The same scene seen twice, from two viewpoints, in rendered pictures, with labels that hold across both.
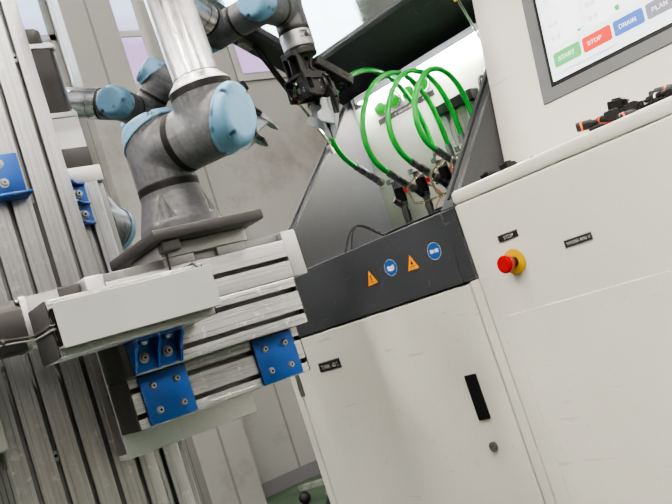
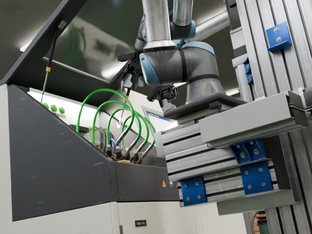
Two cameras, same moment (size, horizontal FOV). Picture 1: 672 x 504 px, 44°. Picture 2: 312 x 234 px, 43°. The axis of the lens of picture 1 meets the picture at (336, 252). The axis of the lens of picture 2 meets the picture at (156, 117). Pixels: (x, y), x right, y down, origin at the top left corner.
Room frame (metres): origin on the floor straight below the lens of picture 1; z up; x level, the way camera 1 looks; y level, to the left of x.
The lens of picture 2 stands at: (2.49, 1.76, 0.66)
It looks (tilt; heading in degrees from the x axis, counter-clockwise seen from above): 16 degrees up; 254
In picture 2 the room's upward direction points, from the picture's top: 8 degrees counter-clockwise
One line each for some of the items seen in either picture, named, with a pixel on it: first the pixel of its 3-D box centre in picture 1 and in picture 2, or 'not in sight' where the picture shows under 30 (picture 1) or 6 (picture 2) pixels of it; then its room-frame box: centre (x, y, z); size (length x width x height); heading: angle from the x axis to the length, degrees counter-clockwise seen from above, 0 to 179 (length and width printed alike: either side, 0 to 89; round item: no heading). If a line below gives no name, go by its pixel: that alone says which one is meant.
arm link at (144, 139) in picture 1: (160, 150); not in sight; (1.55, 0.25, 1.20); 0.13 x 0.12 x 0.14; 62
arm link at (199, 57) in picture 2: not in sight; (197, 63); (1.96, 0.55, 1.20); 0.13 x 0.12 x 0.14; 170
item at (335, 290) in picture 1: (361, 282); (153, 184); (2.02, -0.04, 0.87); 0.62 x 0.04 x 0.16; 44
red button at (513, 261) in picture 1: (509, 263); not in sight; (1.67, -0.32, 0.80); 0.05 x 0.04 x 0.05; 44
